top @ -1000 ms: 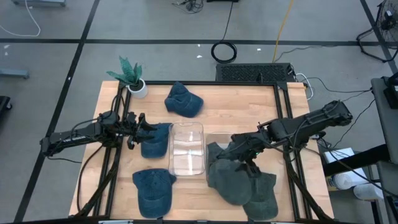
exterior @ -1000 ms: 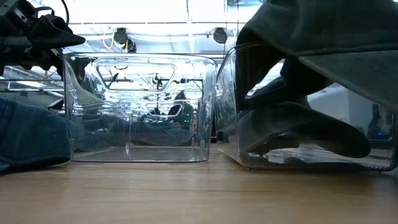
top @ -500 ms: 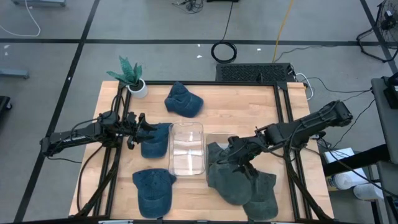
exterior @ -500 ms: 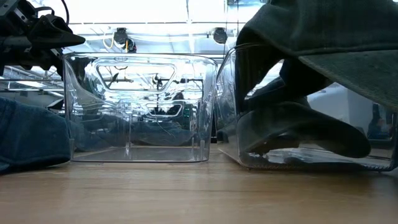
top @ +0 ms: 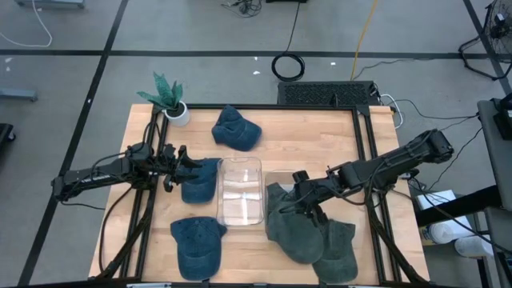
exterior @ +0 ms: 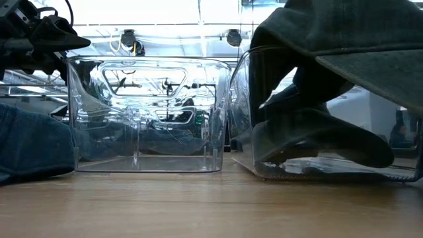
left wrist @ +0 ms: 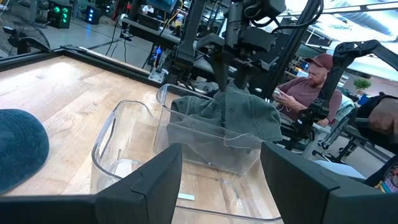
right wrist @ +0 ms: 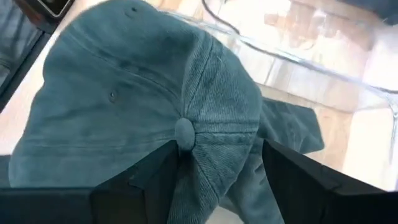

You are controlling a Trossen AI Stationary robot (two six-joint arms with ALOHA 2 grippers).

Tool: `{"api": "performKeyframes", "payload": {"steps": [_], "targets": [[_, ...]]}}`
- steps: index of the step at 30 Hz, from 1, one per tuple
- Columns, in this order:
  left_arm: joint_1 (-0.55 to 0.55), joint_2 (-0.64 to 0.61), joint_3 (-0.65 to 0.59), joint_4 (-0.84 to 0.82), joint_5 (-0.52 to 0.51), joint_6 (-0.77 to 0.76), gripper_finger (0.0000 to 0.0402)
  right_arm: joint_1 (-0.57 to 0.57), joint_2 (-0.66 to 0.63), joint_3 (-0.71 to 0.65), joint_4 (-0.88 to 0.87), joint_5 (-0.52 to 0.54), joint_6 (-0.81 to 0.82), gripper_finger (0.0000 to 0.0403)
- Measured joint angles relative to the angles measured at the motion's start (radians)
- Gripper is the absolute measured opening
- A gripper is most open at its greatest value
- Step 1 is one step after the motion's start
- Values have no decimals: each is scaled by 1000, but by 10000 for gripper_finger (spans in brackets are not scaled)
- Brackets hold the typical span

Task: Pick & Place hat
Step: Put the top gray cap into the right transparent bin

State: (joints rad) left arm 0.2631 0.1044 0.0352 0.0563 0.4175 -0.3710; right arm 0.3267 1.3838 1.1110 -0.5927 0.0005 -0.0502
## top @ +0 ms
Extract yellow floor cable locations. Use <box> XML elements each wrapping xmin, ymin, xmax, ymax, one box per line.
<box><xmin>350</xmin><ymin>0</ymin><xmax>379</xmax><ymax>82</ymax></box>

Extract grey side desk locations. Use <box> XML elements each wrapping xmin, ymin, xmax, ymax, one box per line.
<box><xmin>477</xmin><ymin>98</ymin><xmax>512</xmax><ymax>201</ymax></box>

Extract clear bin with handle cutout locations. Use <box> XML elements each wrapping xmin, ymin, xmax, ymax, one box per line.
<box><xmin>215</xmin><ymin>156</ymin><xmax>265</xmax><ymax>227</ymax></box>

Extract white cardboard box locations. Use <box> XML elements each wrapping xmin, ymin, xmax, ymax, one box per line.
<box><xmin>415</xmin><ymin>189</ymin><xmax>458</xmax><ymax>211</ymax></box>

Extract black perforated computer case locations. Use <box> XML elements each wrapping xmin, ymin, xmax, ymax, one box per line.
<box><xmin>277</xmin><ymin>80</ymin><xmax>380</xmax><ymax>107</ymax></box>

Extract white cable loop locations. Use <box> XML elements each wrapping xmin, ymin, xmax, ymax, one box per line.
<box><xmin>378</xmin><ymin>94</ymin><xmax>405</xmax><ymax>130</ymax></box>

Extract green artificial plant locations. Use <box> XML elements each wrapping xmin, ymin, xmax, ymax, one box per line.
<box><xmin>136</xmin><ymin>70</ymin><xmax>185</xmax><ymax>112</ymax></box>

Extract black shelf bar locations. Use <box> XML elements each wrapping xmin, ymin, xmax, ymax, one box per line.
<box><xmin>414</xmin><ymin>185</ymin><xmax>502</xmax><ymax>228</ymax></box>

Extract white paper towel roll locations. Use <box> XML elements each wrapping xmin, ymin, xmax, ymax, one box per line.
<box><xmin>426</xmin><ymin>218</ymin><xmax>476</xmax><ymax>246</ymax></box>
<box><xmin>454</xmin><ymin>235</ymin><xmax>495</xmax><ymax>258</ymax></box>

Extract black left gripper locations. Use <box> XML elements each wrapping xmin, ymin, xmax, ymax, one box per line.
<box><xmin>158</xmin><ymin>142</ymin><xmax>203</xmax><ymax>194</ymax></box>

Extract blue denim baseball cap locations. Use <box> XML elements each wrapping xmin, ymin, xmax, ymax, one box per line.
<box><xmin>178</xmin><ymin>157</ymin><xmax>222</xmax><ymax>205</ymax></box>
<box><xmin>170</xmin><ymin>215</ymin><xmax>228</xmax><ymax>282</ymax></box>
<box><xmin>210</xmin><ymin>103</ymin><xmax>263</xmax><ymax>153</ymax></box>

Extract grey cart base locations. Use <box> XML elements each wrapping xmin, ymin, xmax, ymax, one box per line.
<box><xmin>14</xmin><ymin>0</ymin><xmax>86</xmax><ymax>10</ymax></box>

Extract white plant pot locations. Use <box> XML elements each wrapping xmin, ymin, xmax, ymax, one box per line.
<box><xmin>163</xmin><ymin>100</ymin><xmax>191</xmax><ymax>128</ymax></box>

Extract black floor fan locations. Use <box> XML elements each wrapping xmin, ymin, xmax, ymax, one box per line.
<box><xmin>458</xmin><ymin>0</ymin><xmax>512</xmax><ymax>82</ymax></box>

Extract black device on desk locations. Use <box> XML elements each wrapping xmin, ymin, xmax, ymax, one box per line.
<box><xmin>492</xmin><ymin>92</ymin><xmax>512</xmax><ymax>141</ymax></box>

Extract dark green baseball cap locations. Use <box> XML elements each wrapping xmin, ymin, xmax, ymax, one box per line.
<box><xmin>265</xmin><ymin>181</ymin><xmax>326</xmax><ymax>266</ymax></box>
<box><xmin>310</xmin><ymin>218</ymin><xmax>359</xmax><ymax>285</ymax></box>

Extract tangled black cables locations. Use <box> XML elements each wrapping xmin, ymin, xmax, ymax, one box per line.
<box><xmin>220</xmin><ymin>0</ymin><xmax>263</xmax><ymax>18</ymax></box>

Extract black caster wheel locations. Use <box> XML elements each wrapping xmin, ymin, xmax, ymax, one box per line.
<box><xmin>0</xmin><ymin>122</ymin><xmax>17</xmax><ymax>143</ymax></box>

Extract black coiled floor cable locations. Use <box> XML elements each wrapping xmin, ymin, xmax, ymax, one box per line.
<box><xmin>270</xmin><ymin>0</ymin><xmax>306</xmax><ymax>82</ymax></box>

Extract white floor cable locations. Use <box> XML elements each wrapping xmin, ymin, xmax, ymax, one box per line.
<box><xmin>0</xmin><ymin>0</ymin><xmax>54</xmax><ymax>48</ymax></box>

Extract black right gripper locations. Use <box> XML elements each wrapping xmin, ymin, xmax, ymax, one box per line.
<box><xmin>293</xmin><ymin>169</ymin><xmax>341</xmax><ymax>230</ymax></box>

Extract black aluminium table frame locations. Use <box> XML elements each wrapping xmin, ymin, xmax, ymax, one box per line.
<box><xmin>88</xmin><ymin>102</ymin><xmax>432</xmax><ymax>288</ymax></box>

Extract grey floor bar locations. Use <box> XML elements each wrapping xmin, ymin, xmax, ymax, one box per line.
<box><xmin>0</xmin><ymin>88</ymin><xmax>39</xmax><ymax>102</ymax></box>

